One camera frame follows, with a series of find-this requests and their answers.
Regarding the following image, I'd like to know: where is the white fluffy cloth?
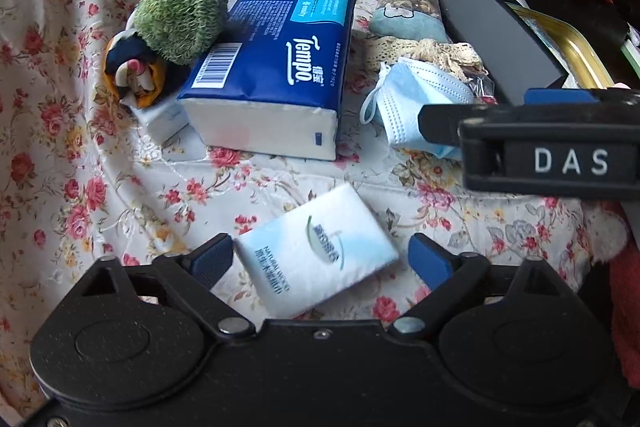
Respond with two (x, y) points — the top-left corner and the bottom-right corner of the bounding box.
(581, 202), (629, 264)

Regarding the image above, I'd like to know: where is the floral tablecloth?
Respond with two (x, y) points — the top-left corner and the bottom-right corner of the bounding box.
(0, 0), (632, 413)

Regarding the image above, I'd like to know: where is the blue face mask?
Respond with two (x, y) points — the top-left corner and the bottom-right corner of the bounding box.
(360, 59), (474, 160)

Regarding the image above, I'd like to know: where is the cream lace doily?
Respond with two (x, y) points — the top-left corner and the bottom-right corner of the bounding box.
(367, 36), (488, 82)

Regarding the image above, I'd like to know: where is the clear plastic wrapper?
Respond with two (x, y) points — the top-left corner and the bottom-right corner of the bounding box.
(467, 74), (499, 106)

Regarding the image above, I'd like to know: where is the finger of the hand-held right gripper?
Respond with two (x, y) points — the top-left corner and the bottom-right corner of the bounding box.
(523, 88), (640, 106)
(418, 103), (468, 144)

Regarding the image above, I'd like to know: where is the black box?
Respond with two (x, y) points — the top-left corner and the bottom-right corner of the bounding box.
(439, 0), (569, 105)

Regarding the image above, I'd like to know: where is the red fabric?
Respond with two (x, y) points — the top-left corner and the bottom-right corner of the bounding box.
(607, 244), (640, 365)

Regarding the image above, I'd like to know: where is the gold tray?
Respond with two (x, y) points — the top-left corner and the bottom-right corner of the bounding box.
(505, 2), (617, 90)

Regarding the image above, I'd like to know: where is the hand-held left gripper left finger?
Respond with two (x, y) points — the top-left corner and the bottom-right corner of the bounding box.
(75, 233), (256, 341)

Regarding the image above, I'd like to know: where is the green plush ball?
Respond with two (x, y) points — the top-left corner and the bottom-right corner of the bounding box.
(134, 0), (230, 66)

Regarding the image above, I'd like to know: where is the small white tissue pack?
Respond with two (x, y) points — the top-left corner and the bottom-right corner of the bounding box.
(132, 99), (191, 145)

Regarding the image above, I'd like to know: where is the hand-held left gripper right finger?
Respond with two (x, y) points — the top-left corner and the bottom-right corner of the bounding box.
(390, 233), (572, 341)

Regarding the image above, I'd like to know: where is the blue tissue pack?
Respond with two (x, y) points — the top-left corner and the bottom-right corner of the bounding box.
(177, 0), (358, 162)

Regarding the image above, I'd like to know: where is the dark yellow patterned scarf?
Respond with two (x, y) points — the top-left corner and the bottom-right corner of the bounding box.
(102, 29), (168, 108)

